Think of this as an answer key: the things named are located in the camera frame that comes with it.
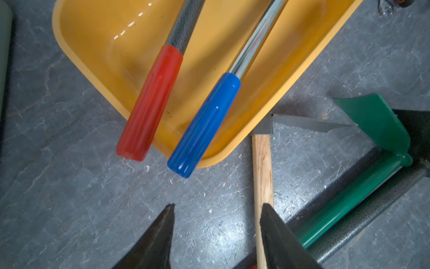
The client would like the translucent green storage box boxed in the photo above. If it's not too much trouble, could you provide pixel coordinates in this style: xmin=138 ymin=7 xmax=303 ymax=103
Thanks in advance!
xmin=0 ymin=1 xmax=12 ymax=110

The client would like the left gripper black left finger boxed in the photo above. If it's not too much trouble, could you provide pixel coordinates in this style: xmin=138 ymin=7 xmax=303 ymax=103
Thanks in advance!
xmin=113 ymin=204 xmax=175 ymax=269

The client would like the wooden handled small hoe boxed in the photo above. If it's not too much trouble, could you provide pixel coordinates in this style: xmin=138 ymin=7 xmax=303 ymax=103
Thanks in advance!
xmin=251 ymin=113 xmax=356 ymax=269

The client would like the yellow plastic tray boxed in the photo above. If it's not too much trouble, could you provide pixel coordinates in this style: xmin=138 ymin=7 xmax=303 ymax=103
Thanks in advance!
xmin=52 ymin=1 xmax=360 ymax=168

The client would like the green handled small hoe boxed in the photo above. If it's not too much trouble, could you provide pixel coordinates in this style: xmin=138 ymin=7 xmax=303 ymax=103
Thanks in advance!
xmin=295 ymin=93 xmax=413 ymax=248

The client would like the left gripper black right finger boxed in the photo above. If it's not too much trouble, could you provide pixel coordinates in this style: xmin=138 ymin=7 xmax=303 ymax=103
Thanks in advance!
xmin=260 ymin=204 xmax=321 ymax=269

